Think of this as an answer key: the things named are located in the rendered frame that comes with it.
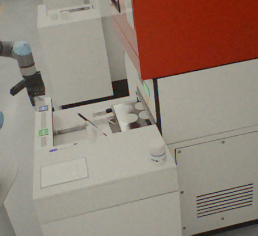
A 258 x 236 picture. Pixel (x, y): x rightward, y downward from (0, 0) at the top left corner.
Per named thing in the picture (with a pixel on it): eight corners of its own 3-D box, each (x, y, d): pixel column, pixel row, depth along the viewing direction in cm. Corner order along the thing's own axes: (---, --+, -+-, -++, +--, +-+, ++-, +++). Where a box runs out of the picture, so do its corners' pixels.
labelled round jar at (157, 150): (163, 153, 167) (162, 137, 162) (168, 163, 160) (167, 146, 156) (148, 157, 166) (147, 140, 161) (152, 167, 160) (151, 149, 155)
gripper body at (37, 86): (45, 96, 181) (40, 74, 175) (27, 99, 180) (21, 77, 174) (45, 90, 187) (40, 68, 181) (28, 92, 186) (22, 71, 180)
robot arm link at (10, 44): (-7, 37, 176) (5, 41, 169) (15, 41, 185) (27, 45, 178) (-9, 53, 178) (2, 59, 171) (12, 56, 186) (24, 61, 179)
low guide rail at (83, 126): (139, 115, 225) (138, 111, 223) (139, 117, 223) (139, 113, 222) (57, 132, 219) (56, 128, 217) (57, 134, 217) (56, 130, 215)
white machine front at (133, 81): (131, 82, 266) (124, 29, 245) (162, 145, 196) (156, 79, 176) (126, 83, 265) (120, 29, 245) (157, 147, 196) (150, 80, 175)
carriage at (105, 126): (106, 115, 224) (105, 111, 222) (116, 149, 193) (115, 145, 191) (93, 117, 223) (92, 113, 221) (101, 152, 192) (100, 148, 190)
